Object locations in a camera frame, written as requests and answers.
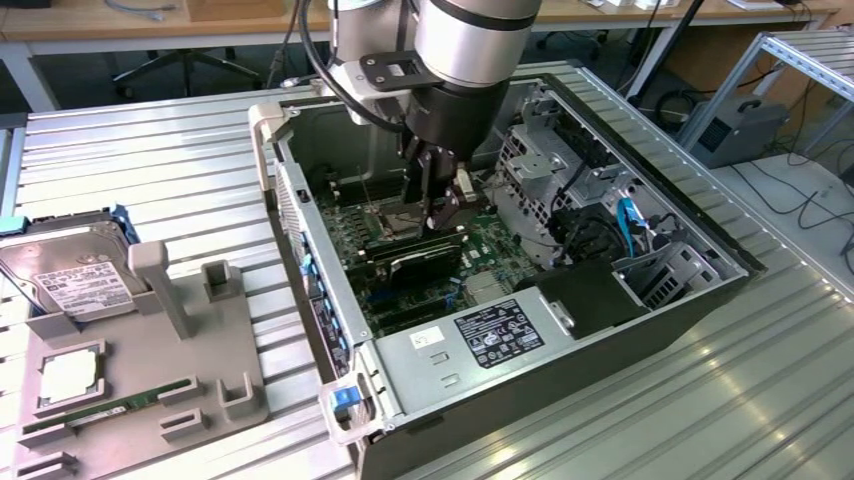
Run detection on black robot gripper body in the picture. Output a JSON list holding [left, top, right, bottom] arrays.
[[403, 79, 513, 162]]

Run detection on graphics card with metal bracket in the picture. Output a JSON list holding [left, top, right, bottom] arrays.
[[363, 236, 467, 290]]

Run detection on metal socket cover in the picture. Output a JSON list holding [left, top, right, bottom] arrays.
[[455, 168, 483, 205]]

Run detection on green motherboard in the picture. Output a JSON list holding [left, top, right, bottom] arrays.
[[312, 164, 541, 336]]

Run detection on CPU socket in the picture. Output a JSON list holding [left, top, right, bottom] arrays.
[[371, 206, 429, 240]]

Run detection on silver metal disk bay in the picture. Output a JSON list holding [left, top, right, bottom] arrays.
[[496, 92, 641, 251]]

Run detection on silver chipset heatsink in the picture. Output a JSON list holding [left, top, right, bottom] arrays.
[[464, 274, 512, 307]]

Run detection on black plastic shroud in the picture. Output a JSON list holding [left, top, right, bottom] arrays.
[[535, 259, 652, 342]]

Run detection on wooden desk with white boxes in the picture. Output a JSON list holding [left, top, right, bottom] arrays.
[[531, 0, 843, 76]]

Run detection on silver power supply unit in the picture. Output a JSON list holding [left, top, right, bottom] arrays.
[[369, 285, 575, 416]]

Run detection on black office chair base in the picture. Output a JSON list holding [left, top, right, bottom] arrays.
[[109, 47, 262, 100]]

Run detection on clear case latch blue clip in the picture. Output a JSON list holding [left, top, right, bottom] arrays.
[[317, 376, 387, 447]]

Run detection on grey floor equipment box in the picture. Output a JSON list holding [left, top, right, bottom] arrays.
[[692, 94, 794, 170]]

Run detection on black open PC case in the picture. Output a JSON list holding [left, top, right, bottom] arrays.
[[246, 59, 768, 480]]

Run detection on blue plastic disk carrier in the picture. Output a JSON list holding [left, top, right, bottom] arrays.
[[0, 202, 140, 249]]

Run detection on hard disk with white label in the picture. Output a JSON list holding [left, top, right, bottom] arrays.
[[0, 214, 145, 324]]

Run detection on long wooden desk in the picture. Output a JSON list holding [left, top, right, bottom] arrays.
[[0, 0, 334, 114]]

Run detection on grey parts rack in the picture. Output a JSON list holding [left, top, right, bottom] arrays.
[[12, 239, 268, 480]]

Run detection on green RAM stick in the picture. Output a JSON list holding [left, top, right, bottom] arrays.
[[22, 379, 192, 432]]

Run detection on silver CPU chip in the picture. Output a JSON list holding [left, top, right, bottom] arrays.
[[37, 351, 109, 402]]

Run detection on wrist camera with grey mount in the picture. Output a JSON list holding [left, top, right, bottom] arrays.
[[343, 51, 443, 127]]

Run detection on black power wire bundle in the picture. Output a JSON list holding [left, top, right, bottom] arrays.
[[551, 206, 629, 265]]

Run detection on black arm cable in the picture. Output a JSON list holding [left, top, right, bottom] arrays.
[[296, 0, 409, 135]]

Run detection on blue data wire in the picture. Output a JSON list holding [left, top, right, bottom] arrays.
[[616, 196, 647, 262]]

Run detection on hanging grey cable with plug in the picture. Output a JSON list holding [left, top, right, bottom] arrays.
[[268, 0, 314, 90]]

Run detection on black floor cables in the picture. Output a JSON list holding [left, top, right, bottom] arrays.
[[724, 152, 854, 234]]

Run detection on light blue cable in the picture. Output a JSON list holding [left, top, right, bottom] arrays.
[[104, 0, 180, 22]]

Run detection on aluminium profile frame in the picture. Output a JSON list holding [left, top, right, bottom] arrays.
[[679, 28, 854, 169]]

